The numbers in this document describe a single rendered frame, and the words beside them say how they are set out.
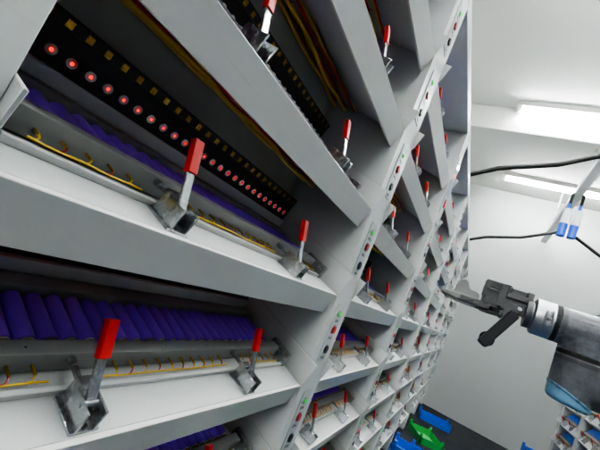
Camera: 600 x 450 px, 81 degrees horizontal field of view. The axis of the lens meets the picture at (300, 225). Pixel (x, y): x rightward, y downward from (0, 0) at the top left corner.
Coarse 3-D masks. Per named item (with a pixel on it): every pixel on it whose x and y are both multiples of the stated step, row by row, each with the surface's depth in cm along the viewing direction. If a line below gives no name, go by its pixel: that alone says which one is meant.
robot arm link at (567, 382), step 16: (560, 352) 83; (560, 368) 82; (576, 368) 80; (592, 368) 79; (560, 384) 81; (576, 384) 79; (592, 384) 78; (560, 400) 80; (576, 400) 78; (592, 400) 78
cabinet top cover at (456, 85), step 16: (464, 16) 90; (464, 32) 95; (464, 48) 100; (448, 64) 109; (464, 64) 106; (448, 80) 116; (464, 80) 113; (448, 96) 124; (464, 96) 120; (448, 112) 133; (464, 112) 129; (448, 128) 142; (464, 128) 138; (464, 160) 162; (464, 176) 178; (464, 192) 198
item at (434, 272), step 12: (456, 204) 202; (456, 216) 200; (444, 228) 201; (444, 240) 199; (432, 264) 198; (444, 264) 203; (432, 276) 196; (420, 300) 195; (408, 336) 193; (396, 372) 190; (384, 408) 187; (372, 444) 185
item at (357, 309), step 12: (360, 288) 79; (384, 288) 136; (360, 300) 91; (396, 300) 133; (348, 312) 84; (360, 312) 91; (372, 312) 100; (384, 312) 111; (396, 312) 132; (384, 324) 122
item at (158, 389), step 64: (0, 256) 35; (0, 320) 32; (64, 320) 37; (128, 320) 44; (192, 320) 56; (256, 320) 76; (0, 384) 29; (64, 384) 33; (128, 384) 38; (192, 384) 46; (256, 384) 54; (0, 448) 25; (64, 448) 29; (128, 448) 36
